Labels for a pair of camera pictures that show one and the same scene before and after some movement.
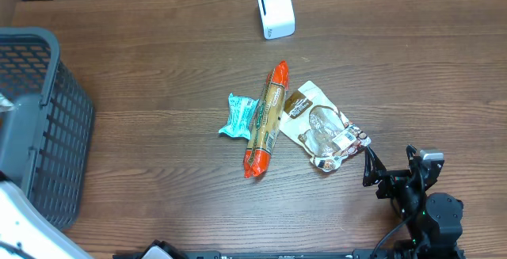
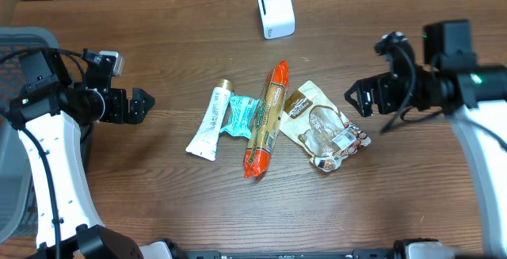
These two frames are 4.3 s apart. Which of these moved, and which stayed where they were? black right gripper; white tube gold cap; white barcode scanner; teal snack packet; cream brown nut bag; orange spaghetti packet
Moved: black right gripper; white tube gold cap
Stayed: teal snack packet; orange spaghetti packet; white barcode scanner; cream brown nut bag
